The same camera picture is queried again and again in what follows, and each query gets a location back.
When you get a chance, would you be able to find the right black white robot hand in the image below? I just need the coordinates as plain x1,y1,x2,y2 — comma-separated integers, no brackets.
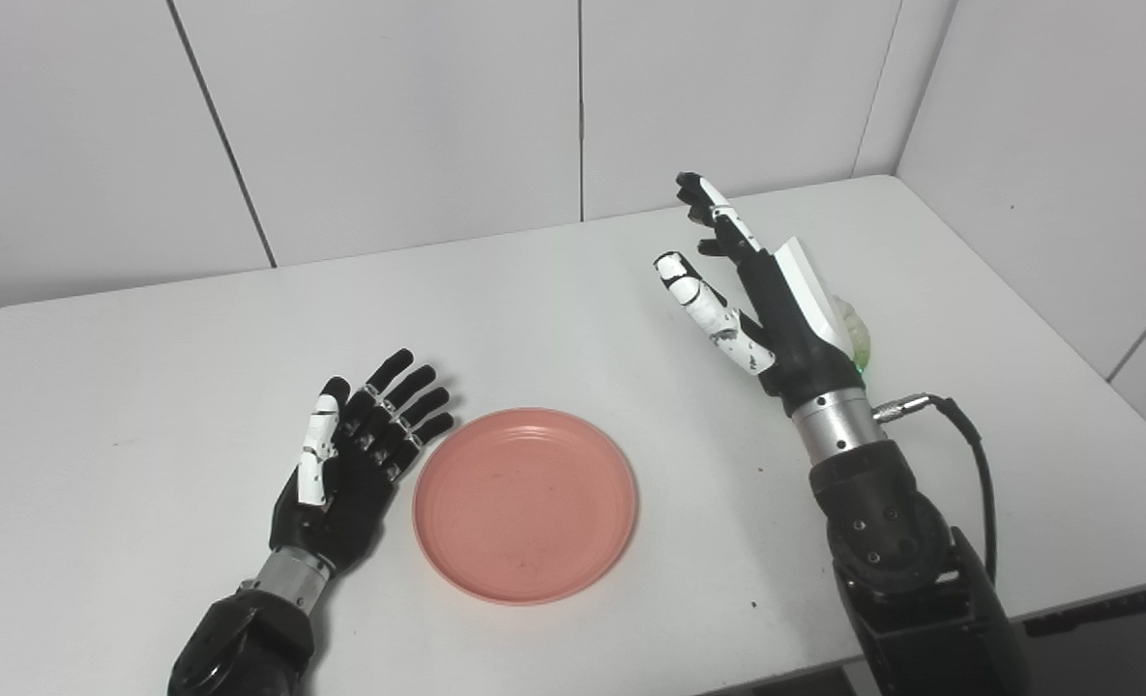
653,172,869,417

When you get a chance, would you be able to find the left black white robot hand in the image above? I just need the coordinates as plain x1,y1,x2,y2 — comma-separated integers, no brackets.
270,349,456,579

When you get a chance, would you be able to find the green white toy cabbage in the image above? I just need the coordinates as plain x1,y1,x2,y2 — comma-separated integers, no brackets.
832,300,874,374

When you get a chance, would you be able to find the pink round plate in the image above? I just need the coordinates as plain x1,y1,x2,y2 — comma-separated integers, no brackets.
412,407,639,607

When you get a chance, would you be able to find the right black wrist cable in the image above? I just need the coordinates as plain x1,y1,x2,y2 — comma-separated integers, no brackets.
871,392,1000,587

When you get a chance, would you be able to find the black under-table bracket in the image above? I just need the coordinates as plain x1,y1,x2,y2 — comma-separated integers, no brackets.
1021,584,1146,639

